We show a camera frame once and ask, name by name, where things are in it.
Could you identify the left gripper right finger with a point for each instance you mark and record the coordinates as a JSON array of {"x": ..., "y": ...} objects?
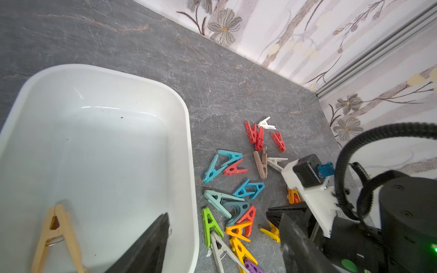
[{"x": 296, "y": 224}]

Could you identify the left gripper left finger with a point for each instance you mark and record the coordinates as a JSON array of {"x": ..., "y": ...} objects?
[{"x": 147, "y": 253}]

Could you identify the tan clothespin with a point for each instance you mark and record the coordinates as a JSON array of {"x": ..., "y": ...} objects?
[{"x": 56, "y": 225}]

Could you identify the white plastic storage box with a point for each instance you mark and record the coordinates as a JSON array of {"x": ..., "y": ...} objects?
[{"x": 114, "y": 149}]

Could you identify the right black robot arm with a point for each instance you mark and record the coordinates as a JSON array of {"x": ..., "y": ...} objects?
[{"x": 391, "y": 220}]

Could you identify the purple clothespin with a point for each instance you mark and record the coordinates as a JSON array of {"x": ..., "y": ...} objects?
[{"x": 252, "y": 267}]

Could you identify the orange clothespin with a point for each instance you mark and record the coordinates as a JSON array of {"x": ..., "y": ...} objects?
[{"x": 293, "y": 196}]

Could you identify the yellow clothespin bottom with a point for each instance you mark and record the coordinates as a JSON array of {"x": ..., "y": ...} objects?
[{"x": 241, "y": 252}]

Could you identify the yellow clothespin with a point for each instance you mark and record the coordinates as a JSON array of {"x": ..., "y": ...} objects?
[
  {"x": 241, "y": 252},
  {"x": 237, "y": 230}
]

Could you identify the yellow clothespin middle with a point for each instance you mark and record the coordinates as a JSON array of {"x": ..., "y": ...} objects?
[{"x": 237, "y": 230}]

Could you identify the green clothespin left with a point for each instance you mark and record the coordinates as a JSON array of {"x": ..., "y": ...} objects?
[{"x": 210, "y": 225}]

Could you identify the grey clothespin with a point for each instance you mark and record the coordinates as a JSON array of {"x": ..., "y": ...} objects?
[{"x": 220, "y": 250}]

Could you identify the blue clothespin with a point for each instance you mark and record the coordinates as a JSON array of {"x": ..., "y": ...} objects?
[{"x": 250, "y": 190}]

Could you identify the mint clothespin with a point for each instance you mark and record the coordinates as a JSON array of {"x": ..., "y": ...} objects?
[{"x": 216, "y": 199}]

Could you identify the white clothespin near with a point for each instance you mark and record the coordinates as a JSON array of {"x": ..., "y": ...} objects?
[{"x": 275, "y": 163}]

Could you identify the white clothespin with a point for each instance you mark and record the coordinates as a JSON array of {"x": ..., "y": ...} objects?
[
  {"x": 275, "y": 163},
  {"x": 264, "y": 123}
]

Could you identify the beige brown clothespin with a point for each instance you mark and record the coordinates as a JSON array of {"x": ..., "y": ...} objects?
[{"x": 261, "y": 162}]

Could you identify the teal clothespin upper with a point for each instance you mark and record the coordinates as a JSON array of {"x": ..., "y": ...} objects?
[{"x": 214, "y": 169}]

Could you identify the red clothespin by teal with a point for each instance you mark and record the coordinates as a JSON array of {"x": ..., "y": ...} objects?
[{"x": 234, "y": 169}]

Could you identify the red clothespin right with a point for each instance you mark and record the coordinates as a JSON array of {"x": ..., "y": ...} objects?
[{"x": 278, "y": 140}]

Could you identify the red clothespin pair left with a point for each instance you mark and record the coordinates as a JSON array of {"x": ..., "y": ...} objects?
[{"x": 255, "y": 135}]

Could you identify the white clothespin far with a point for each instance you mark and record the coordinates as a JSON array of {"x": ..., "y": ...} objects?
[{"x": 264, "y": 123}]

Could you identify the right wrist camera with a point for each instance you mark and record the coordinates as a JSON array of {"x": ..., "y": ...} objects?
[{"x": 316, "y": 191}]

